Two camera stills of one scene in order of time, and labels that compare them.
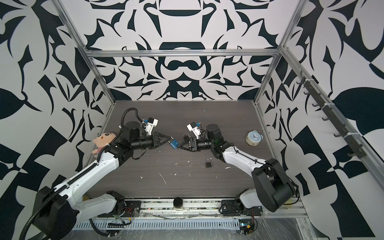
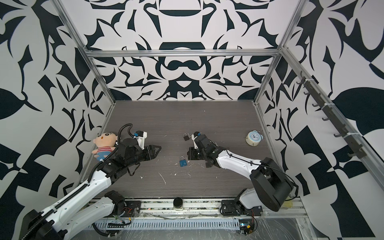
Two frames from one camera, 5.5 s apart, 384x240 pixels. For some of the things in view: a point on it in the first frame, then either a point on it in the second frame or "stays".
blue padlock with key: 174,144 → 183,162
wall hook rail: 333,115 stays
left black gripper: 155,139 → 149,151
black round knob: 178,202 stays
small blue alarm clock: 254,138 stays
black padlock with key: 186,137 stays
